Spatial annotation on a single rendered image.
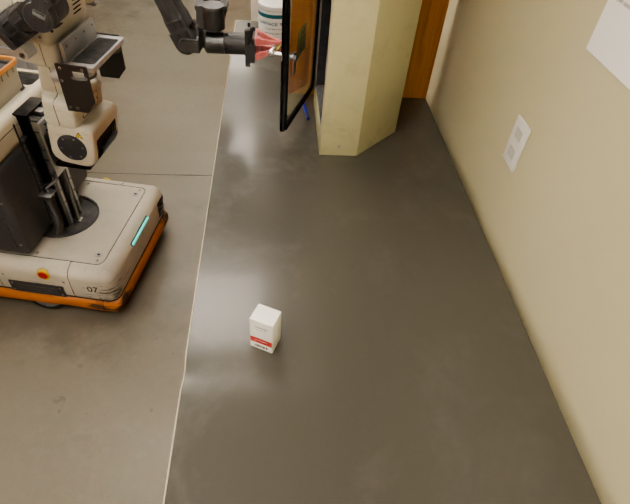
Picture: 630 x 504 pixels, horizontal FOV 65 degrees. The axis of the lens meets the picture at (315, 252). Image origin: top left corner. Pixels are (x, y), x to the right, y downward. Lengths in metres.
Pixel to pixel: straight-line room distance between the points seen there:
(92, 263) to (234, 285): 1.14
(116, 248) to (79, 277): 0.18
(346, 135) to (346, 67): 0.20
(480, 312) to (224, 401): 0.57
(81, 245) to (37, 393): 0.59
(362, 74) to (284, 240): 0.49
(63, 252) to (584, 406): 1.89
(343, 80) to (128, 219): 1.28
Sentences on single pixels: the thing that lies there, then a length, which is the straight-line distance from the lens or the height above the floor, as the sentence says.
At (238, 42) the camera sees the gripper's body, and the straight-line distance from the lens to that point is 1.45.
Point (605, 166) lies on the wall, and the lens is 1.00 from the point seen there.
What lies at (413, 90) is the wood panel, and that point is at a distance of 1.85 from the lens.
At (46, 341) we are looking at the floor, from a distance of 2.34.
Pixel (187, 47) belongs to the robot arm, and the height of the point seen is 1.19.
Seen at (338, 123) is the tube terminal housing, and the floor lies 1.05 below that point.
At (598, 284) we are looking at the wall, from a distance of 1.00.
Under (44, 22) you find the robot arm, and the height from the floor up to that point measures 1.22.
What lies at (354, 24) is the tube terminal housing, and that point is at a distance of 1.32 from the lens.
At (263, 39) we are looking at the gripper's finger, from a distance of 1.44.
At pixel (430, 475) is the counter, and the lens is 0.92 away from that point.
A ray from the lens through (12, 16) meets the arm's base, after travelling 1.66.
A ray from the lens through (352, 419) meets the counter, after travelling 0.93.
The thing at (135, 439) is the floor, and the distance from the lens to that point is 2.00.
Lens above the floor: 1.76
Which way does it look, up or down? 45 degrees down
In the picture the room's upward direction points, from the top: 6 degrees clockwise
